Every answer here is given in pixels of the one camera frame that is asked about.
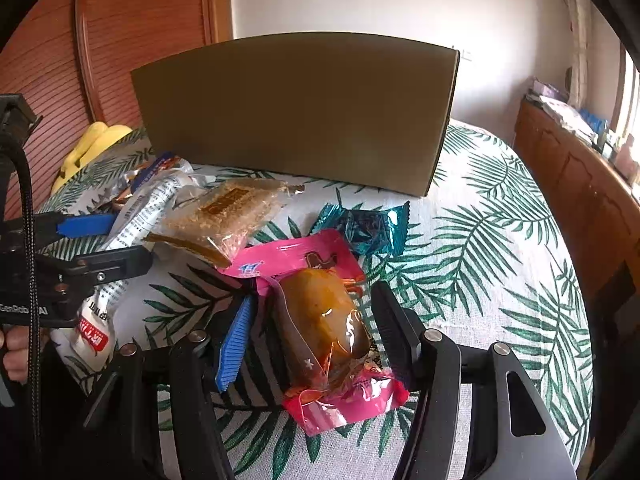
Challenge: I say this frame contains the yellow plush toy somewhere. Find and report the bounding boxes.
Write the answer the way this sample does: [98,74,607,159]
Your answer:
[51,121,133,196]

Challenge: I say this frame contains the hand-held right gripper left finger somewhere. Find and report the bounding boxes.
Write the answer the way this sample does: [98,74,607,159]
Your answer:
[82,294,258,480]

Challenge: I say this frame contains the folded printed cloth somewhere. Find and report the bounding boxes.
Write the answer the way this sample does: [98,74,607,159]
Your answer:
[537,95,596,136]

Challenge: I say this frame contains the orange snack packet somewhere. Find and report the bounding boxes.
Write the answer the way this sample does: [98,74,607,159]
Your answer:
[95,170,147,213]

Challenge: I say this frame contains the purple box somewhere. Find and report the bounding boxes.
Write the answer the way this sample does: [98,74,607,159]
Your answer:
[525,77,568,103]

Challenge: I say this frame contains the leaf print bed sheet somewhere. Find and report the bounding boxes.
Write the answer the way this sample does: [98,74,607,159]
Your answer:
[37,120,596,480]

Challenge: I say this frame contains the wooden slatted headboard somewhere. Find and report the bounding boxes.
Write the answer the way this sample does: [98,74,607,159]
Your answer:
[0,0,233,221]

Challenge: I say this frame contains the pink snack packet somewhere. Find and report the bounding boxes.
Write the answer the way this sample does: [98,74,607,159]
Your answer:
[217,228,409,436]

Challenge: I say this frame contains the long white snack packet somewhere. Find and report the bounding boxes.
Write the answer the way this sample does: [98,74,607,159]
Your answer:
[50,169,211,378]

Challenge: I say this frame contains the person's left hand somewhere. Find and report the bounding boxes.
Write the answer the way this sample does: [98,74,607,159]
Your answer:
[0,325,37,386]

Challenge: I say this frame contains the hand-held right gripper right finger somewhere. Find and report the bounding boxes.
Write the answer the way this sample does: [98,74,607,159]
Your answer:
[370,280,578,480]

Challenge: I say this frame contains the teal candy wrapper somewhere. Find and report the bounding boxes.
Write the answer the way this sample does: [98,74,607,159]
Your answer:
[311,201,411,257]

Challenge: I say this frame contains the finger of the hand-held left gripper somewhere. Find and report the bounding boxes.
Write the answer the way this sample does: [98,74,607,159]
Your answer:
[52,245,154,288]
[30,211,120,241]

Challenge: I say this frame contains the black braided cable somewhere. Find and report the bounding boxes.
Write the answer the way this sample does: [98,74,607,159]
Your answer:
[0,142,45,480]

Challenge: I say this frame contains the clear sesame cake packet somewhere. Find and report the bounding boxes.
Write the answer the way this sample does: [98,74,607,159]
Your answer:
[145,177,306,268]

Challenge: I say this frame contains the blue packets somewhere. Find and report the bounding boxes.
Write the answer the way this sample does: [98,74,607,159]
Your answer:
[582,112,610,137]

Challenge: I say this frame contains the brown cardboard box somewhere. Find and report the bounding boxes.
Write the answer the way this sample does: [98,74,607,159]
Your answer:
[131,31,461,197]

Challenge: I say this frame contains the patterned curtain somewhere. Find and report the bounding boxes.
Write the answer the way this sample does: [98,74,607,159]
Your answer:
[547,0,608,126]

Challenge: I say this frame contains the wooden cabinet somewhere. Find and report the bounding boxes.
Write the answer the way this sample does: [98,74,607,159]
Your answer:
[514,97,640,311]

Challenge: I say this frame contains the window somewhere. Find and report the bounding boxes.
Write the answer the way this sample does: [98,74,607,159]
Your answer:
[617,42,640,161]

